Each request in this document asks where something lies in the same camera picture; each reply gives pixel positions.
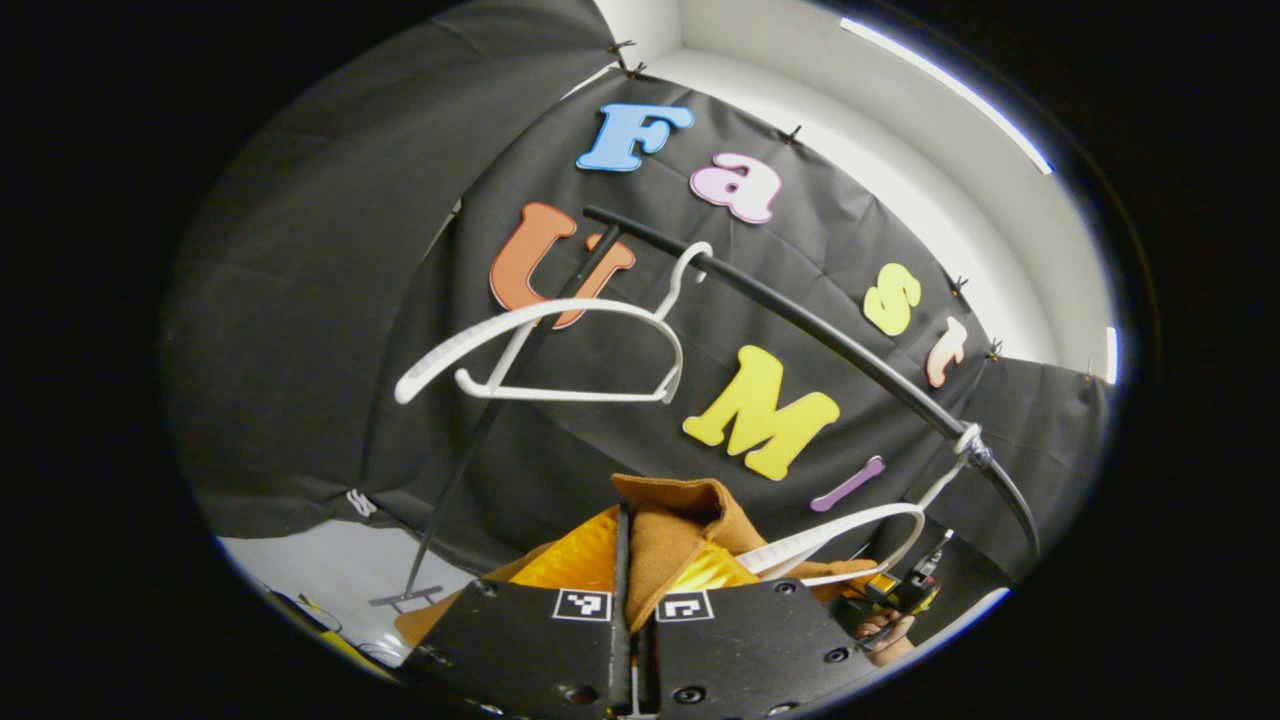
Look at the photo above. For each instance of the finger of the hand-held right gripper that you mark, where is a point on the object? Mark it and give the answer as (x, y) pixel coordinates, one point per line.
(928, 565)

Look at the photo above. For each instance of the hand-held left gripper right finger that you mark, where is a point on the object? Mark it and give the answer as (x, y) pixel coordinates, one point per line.
(750, 650)

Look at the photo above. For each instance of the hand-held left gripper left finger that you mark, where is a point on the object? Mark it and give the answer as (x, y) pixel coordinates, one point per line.
(540, 650)

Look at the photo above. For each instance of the brown shirt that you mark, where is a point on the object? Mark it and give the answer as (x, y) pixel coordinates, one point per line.
(670, 540)

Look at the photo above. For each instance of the white plastic clothes hanger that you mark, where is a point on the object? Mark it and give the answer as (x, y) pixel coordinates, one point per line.
(830, 535)
(430, 368)

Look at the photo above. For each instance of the black clothes rack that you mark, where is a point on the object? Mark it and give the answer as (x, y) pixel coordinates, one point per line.
(800, 319)

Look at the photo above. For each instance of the white cloth tie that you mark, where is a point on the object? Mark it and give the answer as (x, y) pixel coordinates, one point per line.
(360, 503)

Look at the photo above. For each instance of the small ceiling light panel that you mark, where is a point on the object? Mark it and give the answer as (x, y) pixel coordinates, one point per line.
(1111, 355)

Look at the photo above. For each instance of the black backdrop cloth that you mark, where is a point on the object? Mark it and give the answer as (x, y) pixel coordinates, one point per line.
(300, 300)

